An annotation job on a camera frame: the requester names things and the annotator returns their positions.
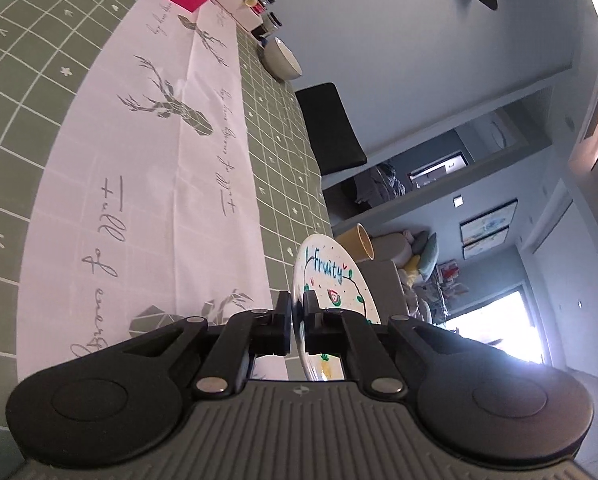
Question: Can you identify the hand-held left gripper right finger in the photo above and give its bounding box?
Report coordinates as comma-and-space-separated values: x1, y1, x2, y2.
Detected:
303, 290, 480, 398

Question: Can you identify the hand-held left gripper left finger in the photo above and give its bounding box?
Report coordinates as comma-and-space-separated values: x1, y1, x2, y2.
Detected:
124, 290, 294, 400

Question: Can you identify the white fruit-print plate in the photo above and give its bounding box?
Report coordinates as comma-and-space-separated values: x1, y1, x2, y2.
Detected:
291, 234, 381, 383

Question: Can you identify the cream sofa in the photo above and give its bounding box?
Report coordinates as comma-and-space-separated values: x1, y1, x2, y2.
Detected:
364, 232, 435, 326

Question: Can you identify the yellow paper cup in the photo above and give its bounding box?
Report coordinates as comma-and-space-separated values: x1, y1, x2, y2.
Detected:
335, 223, 376, 262

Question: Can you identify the blue cushion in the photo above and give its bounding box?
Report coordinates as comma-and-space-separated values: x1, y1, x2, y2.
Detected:
419, 232, 439, 281

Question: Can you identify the bed with clothes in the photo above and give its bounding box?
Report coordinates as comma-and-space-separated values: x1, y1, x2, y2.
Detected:
324, 160, 407, 221

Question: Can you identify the green checked tablecloth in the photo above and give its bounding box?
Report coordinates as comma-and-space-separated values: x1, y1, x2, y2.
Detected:
0, 0, 337, 426

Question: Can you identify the bright window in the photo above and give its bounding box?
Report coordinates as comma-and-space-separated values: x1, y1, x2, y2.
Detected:
446, 290, 542, 363

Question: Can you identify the white deer-print table runner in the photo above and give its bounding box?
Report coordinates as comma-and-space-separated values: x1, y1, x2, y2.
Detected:
16, 0, 272, 381

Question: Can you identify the black chair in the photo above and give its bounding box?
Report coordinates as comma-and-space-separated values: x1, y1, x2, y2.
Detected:
295, 82, 369, 177

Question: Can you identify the white ceramic bowl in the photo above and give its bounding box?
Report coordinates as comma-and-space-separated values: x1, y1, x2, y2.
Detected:
258, 36, 303, 81

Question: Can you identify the large framed wall picture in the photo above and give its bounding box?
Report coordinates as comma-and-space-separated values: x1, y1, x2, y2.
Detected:
461, 227, 510, 261
460, 199, 518, 246

